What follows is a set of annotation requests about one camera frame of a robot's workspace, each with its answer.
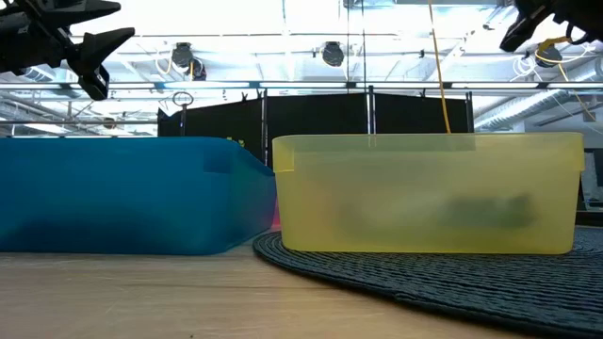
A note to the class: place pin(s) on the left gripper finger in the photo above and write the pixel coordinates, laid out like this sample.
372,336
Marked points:
80,10
94,52

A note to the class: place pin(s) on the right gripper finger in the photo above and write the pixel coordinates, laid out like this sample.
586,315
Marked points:
523,30

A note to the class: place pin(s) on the black partition panel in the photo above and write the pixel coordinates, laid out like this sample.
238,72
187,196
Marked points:
320,113
414,113
212,117

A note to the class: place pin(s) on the silver horizontal frame rail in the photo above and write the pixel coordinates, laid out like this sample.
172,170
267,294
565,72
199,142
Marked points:
330,85

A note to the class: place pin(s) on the pink plastic bin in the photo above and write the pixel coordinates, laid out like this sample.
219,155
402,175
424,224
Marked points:
276,219

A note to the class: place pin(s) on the yellow translucent plastic bin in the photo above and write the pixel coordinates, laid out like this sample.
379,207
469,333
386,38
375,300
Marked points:
424,188

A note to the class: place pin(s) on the teal blue plastic bin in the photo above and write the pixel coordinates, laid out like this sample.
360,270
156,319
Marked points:
122,193

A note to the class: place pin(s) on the dark round woven mat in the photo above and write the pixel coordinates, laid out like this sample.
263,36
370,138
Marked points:
471,287

